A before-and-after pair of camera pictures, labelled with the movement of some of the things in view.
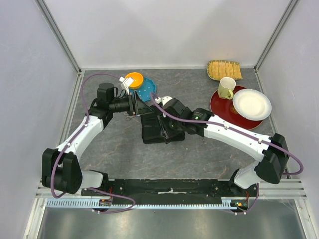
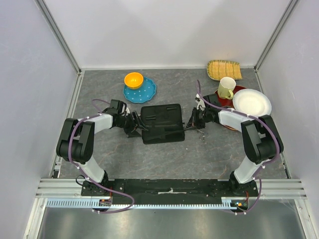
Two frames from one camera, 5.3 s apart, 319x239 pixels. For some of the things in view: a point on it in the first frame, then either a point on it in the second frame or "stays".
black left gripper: x=135 y=107 -> x=134 y=125
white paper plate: x=252 y=104 stays
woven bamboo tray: x=218 y=69 stays
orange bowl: x=137 y=77 stays
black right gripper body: x=171 y=128 -> x=201 y=119
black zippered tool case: x=155 y=129 stays
